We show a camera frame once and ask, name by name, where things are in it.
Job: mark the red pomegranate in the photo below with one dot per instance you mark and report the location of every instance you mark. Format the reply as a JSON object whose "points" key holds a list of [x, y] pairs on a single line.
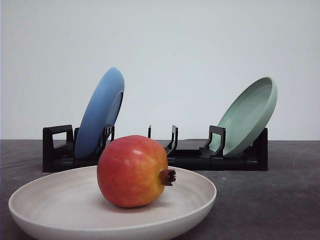
{"points": [[132, 171]]}

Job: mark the white plate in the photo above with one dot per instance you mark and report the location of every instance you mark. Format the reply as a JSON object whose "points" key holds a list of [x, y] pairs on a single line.
{"points": [[70, 206]]}

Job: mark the blue plate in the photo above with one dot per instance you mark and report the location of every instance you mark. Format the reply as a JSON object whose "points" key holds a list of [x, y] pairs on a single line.
{"points": [[102, 111]]}

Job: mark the green plate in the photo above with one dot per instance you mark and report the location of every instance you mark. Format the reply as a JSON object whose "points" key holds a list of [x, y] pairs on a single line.
{"points": [[245, 118]]}

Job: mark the black dish rack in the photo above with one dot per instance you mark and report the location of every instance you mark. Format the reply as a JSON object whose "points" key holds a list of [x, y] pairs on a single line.
{"points": [[59, 150]]}

